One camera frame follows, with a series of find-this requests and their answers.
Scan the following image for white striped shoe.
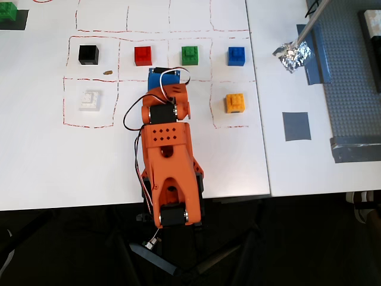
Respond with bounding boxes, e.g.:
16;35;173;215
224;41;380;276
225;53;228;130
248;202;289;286
345;190;381;224

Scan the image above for small green brick block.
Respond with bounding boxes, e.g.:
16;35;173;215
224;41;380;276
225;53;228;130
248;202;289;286
181;45;199;66

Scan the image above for large green brick block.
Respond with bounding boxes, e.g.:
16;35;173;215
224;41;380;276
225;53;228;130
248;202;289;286
0;1;18;22

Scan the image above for grey square marker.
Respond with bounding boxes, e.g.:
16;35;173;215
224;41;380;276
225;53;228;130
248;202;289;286
282;111;312;142

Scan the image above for black tripod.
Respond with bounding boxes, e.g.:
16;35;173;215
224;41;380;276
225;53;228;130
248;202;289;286
129;226;260;277

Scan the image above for blue brick block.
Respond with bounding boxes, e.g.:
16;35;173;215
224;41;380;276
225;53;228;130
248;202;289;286
227;46;246;67

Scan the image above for white red black arm cable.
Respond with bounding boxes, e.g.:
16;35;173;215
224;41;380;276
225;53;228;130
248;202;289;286
133;130;163;250

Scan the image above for yellow brick block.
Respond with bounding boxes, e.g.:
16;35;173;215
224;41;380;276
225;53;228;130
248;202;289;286
224;93;246;114

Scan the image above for white looped cable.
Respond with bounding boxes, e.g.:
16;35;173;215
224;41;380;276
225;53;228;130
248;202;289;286
159;67;192;100

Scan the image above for black brick block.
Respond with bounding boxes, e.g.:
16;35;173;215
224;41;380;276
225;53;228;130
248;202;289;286
78;44;99;66

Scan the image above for black looped cable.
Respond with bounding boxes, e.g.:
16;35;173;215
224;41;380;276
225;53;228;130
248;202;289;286
123;94;150;132

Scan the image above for white brick block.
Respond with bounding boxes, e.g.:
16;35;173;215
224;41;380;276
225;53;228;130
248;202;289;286
79;90;101;112

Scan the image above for metal pole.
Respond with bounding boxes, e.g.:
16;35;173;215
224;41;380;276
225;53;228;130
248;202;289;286
293;0;333;50

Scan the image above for red brick block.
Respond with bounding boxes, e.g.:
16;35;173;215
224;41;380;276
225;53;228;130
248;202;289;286
134;46;154;67

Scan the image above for grey studded baseplate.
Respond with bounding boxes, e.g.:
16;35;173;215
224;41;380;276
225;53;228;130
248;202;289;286
306;0;381;139

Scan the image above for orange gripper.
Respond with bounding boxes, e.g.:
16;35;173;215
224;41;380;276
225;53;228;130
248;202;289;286
146;67;192;120

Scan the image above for crumpled aluminium foil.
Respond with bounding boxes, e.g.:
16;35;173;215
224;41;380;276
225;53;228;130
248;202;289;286
272;41;313;74

